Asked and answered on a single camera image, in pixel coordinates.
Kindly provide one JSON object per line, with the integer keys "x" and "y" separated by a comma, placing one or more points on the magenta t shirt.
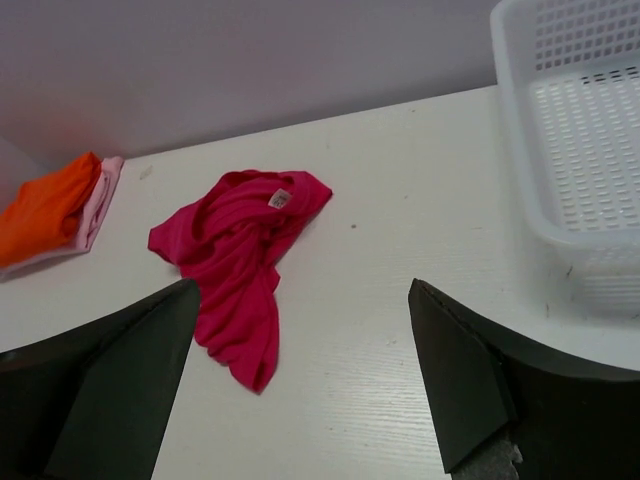
{"x": 229, "y": 242}

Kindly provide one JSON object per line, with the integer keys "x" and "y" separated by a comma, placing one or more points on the white plastic basket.
{"x": 568, "y": 76}

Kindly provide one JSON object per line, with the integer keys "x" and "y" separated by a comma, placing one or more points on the folded orange t shirt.
{"x": 45, "y": 214}

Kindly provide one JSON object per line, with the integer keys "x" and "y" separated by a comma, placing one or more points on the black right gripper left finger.
{"x": 94, "y": 402}

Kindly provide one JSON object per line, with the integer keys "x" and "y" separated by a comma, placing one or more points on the folded pink t shirt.
{"x": 91, "y": 219}

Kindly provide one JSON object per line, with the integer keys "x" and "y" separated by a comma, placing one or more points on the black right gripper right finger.
{"x": 505, "y": 406}

